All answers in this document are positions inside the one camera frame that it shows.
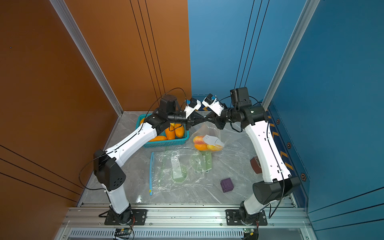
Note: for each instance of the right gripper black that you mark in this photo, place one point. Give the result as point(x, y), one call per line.
point(218, 116)

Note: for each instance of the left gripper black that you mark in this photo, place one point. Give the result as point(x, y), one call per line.
point(191, 117)

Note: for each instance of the clear zip-top bag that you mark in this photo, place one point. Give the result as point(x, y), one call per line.
point(215, 138)

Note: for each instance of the red pink mango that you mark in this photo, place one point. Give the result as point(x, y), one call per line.
point(199, 140)

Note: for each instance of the large orange mango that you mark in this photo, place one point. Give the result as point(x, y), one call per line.
point(201, 147)

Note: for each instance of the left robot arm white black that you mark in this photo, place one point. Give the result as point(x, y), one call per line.
point(108, 164)

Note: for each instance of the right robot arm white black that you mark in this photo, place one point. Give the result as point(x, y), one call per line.
point(277, 181)

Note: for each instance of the orange mango front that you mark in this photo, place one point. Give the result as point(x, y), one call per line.
point(159, 138)

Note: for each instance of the teal plastic basket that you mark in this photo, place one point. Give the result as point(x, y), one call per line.
point(165, 143)

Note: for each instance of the clear bags stack green print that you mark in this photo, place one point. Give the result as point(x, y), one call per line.
point(180, 168)

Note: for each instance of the dark red box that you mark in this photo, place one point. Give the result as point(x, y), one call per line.
point(255, 164)

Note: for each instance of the purple cube box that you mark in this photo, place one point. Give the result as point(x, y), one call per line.
point(227, 185)

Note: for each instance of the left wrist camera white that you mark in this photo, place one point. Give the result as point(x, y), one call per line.
point(191, 106)

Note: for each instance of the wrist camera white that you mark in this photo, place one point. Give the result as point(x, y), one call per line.
point(212, 102)
point(191, 106)

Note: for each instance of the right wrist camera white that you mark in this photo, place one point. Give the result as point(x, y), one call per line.
point(212, 102)

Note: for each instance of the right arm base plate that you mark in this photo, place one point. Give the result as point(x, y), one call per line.
point(238, 217)

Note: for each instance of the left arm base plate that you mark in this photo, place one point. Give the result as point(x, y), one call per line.
point(135, 217)

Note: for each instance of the aluminium rail front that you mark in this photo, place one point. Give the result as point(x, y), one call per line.
point(169, 216)

